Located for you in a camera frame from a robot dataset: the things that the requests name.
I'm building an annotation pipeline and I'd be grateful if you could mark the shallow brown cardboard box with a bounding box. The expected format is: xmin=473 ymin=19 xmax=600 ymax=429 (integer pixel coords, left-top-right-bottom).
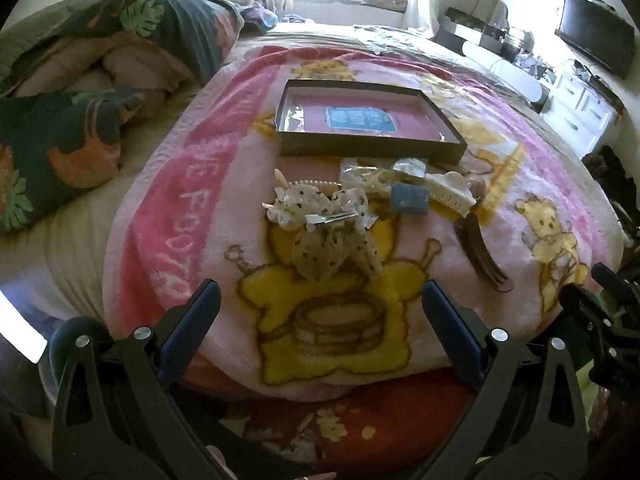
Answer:
xmin=276 ymin=79 xmax=468 ymax=165

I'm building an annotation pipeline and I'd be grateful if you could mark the white dresser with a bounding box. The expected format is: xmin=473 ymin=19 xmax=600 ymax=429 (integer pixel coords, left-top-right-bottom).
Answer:
xmin=541 ymin=66 xmax=627 ymax=159

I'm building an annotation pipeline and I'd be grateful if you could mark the clear plastic film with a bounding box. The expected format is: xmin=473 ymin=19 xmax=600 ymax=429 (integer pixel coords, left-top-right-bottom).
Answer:
xmin=280 ymin=101 xmax=322 ymax=134

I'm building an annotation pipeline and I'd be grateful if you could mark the pile of clothes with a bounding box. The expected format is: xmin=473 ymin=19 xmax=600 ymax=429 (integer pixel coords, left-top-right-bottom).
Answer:
xmin=200 ymin=0 xmax=280 ymax=35

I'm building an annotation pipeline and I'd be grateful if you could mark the brown hair clip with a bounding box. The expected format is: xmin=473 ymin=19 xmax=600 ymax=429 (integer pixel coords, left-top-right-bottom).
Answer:
xmin=454 ymin=212 xmax=516 ymax=294

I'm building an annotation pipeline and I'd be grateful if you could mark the white hair claw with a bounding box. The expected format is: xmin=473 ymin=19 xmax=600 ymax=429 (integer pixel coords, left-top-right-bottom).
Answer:
xmin=424 ymin=172 xmax=479 ymax=219

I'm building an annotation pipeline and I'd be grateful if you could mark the crumpled white sheet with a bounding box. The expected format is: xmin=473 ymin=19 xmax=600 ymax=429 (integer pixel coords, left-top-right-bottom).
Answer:
xmin=354 ymin=22 xmax=451 ymax=57

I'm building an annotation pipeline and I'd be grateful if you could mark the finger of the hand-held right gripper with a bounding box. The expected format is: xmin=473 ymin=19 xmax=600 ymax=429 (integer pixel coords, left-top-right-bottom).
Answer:
xmin=591 ymin=262 xmax=640 ymax=303
xmin=557 ymin=284 xmax=611 ymax=343

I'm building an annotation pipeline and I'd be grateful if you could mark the beige toothed hair claw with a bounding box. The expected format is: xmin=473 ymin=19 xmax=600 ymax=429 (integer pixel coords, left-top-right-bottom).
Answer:
xmin=294 ymin=178 xmax=342 ymax=195

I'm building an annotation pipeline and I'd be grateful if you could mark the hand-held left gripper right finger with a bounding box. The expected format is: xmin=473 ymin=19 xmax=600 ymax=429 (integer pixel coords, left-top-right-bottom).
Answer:
xmin=421 ymin=279 xmax=592 ymax=480

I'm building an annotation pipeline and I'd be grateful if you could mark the black wall television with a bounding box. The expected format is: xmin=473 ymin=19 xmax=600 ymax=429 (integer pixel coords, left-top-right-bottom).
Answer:
xmin=555 ymin=0 xmax=637 ymax=80

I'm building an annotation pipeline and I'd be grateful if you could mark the small blue square card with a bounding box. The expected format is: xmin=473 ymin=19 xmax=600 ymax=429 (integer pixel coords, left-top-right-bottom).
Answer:
xmin=389 ymin=183 xmax=431 ymax=216

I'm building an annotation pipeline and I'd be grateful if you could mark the blue printed card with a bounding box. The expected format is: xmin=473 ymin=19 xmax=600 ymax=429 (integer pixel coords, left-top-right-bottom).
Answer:
xmin=325 ymin=106 xmax=398 ymax=137

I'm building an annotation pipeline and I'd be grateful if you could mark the storage rack with items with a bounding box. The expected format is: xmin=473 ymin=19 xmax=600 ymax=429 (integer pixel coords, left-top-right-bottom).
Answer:
xmin=442 ymin=0 xmax=533 ymax=57

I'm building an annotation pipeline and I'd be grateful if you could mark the dark green floral quilt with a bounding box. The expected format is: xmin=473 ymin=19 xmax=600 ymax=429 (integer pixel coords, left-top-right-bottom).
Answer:
xmin=0 ymin=0 xmax=246 ymax=233

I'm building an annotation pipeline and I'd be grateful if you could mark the polka dot bow hair clip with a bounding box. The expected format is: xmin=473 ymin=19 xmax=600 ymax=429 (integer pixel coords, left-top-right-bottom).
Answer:
xmin=262 ymin=185 xmax=383 ymax=281

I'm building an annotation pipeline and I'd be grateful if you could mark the small clear plastic packet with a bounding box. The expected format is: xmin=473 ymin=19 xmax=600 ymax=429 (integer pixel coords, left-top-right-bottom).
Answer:
xmin=392 ymin=157 xmax=430 ymax=179

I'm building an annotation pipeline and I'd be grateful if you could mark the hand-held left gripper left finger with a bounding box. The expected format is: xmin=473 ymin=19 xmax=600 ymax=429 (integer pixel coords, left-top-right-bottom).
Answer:
xmin=52 ymin=279 xmax=223 ymax=480

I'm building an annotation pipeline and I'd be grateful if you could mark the dark clothes heap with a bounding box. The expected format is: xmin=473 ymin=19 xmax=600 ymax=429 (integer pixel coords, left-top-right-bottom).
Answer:
xmin=581 ymin=145 xmax=640 ymax=233

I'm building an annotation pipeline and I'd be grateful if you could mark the pink printed blanket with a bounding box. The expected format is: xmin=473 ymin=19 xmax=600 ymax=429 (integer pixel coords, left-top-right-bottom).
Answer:
xmin=102 ymin=45 xmax=626 ymax=480

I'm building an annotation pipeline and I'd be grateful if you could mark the clear packet of hair accessories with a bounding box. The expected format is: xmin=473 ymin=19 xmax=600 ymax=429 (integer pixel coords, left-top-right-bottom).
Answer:
xmin=339 ymin=158 xmax=397 ymax=197

